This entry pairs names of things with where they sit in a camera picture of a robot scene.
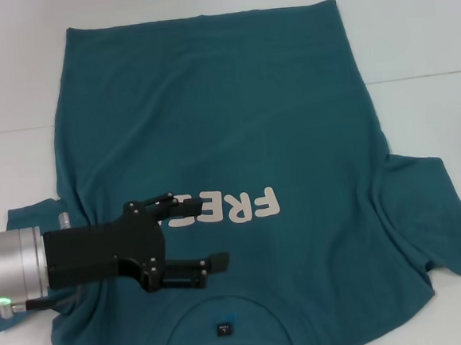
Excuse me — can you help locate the left arm plug with cable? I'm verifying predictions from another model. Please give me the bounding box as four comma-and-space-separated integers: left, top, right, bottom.
0, 292, 85, 321

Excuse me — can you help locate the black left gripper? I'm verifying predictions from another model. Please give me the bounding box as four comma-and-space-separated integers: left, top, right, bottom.
40, 186, 233, 303

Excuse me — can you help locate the teal blue printed t-shirt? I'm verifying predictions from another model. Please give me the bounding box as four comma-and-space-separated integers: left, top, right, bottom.
0, 0, 461, 345

